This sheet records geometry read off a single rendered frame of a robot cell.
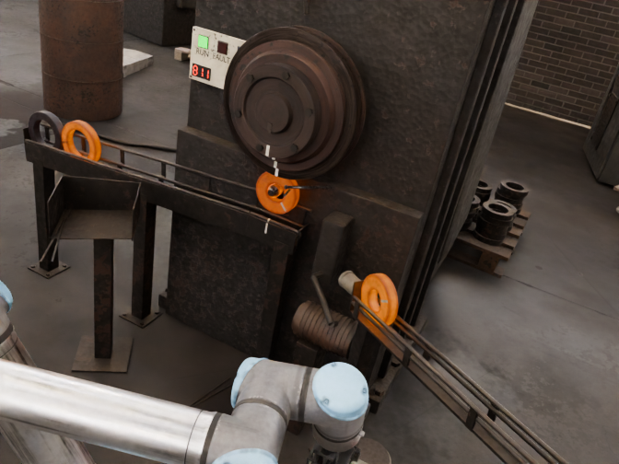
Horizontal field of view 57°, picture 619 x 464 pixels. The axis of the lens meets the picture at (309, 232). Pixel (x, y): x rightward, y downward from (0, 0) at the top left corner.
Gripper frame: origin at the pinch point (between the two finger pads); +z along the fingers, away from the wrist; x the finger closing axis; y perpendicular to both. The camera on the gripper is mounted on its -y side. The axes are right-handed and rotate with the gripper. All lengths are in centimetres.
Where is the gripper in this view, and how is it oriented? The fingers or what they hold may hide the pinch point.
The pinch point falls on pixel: (337, 461)
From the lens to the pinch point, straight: 128.8
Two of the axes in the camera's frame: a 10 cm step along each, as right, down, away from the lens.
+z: -0.1, 6.8, 7.3
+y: -4.8, 6.4, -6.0
